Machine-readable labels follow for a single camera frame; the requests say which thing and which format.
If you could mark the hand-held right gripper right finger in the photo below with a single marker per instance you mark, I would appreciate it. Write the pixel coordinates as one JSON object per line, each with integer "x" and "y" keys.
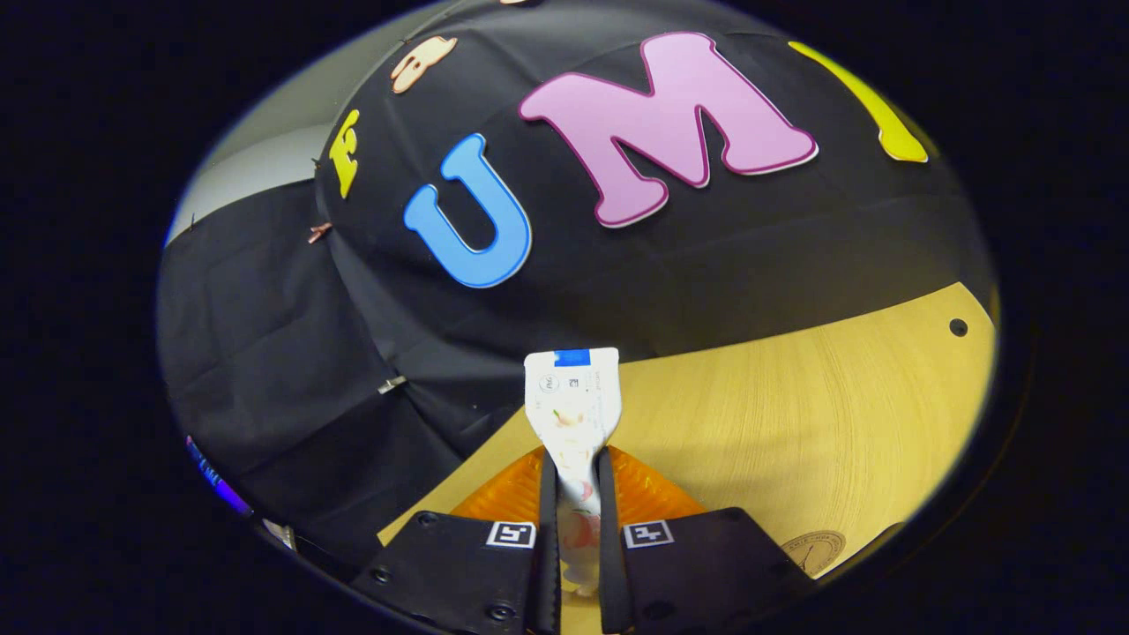
{"x": 610, "y": 564}

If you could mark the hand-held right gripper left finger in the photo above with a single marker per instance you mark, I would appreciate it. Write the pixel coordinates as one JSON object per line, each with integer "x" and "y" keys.
{"x": 549, "y": 564}

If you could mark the white toothpaste tube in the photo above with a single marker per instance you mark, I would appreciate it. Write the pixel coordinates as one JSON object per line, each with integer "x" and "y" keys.
{"x": 571, "y": 406}

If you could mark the round wooden coaster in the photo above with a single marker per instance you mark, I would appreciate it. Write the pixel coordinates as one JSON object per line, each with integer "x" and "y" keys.
{"x": 816, "y": 551}

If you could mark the wooden desktop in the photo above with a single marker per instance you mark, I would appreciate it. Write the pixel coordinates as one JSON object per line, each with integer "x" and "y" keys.
{"x": 794, "y": 423}

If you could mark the silver cloth clip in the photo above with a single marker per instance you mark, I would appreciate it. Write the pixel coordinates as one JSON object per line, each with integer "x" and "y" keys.
{"x": 392, "y": 384}

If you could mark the black backdrop cloth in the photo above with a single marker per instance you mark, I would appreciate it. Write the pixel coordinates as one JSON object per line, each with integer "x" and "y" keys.
{"x": 706, "y": 238}

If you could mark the blue lit strip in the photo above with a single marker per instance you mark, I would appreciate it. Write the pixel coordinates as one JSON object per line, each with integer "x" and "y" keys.
{"x": 216, "y": 481}

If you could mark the copper cloth clip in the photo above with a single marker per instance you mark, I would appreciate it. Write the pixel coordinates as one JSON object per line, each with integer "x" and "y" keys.
{"x": 319, "y": 232}

